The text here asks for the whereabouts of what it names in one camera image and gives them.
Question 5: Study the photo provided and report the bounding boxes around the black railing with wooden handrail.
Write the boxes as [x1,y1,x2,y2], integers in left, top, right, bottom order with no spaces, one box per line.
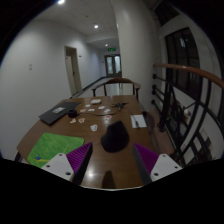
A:
[151,63,224,168]

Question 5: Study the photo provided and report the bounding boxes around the small black box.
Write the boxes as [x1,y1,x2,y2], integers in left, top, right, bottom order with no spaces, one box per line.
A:
[67,108,79,119]

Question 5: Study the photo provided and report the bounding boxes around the black vertical computer mouse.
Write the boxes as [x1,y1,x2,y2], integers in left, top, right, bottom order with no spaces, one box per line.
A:
[100,120,130,154]

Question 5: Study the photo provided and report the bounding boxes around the green mouse pad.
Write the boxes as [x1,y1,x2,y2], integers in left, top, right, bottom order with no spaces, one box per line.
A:
[26,132,85,168]

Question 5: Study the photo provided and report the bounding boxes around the ceiling lights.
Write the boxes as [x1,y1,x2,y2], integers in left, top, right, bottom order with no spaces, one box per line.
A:
[56,0,111,48]

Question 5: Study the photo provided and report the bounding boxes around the glass double door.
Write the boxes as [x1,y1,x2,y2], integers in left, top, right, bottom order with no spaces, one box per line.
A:
[104,54,122,78]

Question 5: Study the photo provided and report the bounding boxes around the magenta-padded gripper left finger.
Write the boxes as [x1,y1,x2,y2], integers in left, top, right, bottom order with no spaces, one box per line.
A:
[41,142,94,185]

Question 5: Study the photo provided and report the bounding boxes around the white paper sheet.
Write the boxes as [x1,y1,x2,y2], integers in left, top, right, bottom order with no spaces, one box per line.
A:
[130,114,148,129]

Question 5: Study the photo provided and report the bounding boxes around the side doorway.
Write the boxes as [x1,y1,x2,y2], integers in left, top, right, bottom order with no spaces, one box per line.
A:
[64,45,83,97]

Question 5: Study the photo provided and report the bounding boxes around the wooden armchair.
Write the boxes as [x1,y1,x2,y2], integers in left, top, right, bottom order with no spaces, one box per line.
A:
[91,77,142,101]

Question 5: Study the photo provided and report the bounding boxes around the black cable hub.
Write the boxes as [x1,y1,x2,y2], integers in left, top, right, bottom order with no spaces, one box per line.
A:
[111,102,129,110]

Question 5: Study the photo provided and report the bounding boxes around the black cable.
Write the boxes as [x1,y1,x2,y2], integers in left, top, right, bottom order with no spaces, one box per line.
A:
[75,105,140,129]

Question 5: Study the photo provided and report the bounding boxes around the black closed laptop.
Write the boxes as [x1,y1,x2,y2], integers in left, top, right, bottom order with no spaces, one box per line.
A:
[38,101,82,126]

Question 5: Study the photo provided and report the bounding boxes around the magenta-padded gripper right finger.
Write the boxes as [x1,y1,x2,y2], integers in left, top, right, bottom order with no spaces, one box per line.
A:
[132,142,183,186]

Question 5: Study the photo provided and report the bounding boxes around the dark window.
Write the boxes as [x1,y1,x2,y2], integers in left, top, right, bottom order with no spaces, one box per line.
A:
[164,27,203,101]

